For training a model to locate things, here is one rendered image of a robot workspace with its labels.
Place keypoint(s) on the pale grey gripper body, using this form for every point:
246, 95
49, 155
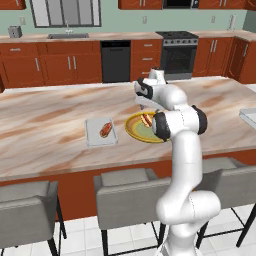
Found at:
146, 102

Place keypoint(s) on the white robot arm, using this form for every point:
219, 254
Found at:
185, 186

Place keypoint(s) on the yellow large plate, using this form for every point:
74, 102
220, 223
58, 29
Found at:
136, 130

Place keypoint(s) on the clear tupperware container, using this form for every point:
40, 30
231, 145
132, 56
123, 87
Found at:
249, 117
95, 135

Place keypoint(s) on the hot dog in bun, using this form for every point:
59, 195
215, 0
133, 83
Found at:
105, 130
146, 120

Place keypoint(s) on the red-brown drawer stack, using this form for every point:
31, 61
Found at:
143, 58

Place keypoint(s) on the black dishwasher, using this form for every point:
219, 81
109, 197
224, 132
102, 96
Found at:
115, 61

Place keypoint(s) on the steel and black oven range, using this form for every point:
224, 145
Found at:
178, 55

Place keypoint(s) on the red-brown base cupboard run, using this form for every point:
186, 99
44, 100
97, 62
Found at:
50, 63
211, 56

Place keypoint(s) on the grey bar stool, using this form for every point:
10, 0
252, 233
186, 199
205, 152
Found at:
25, 210
233, 180
130, 200

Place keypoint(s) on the steel sink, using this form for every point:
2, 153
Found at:
68, 35

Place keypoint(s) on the black microwave oven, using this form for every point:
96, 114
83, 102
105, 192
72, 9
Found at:
180, 3

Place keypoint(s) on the red-brown corner cupboard run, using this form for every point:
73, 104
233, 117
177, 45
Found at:
245, 61

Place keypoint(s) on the silver tap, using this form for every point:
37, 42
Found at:
68, 28

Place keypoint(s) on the red-brown kitchen island base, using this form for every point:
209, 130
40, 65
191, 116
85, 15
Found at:
76, 193

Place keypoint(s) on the white framed window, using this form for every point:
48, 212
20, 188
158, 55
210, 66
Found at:
65, 12

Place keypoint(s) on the silver toaster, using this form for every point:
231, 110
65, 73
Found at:
15, 32

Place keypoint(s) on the white wall socket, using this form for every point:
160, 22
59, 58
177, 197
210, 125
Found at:
144, 19
213, 19
22, 20

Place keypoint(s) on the red-brown wall cupboard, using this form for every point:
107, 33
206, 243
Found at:
223, 4
11, 4
140, 4

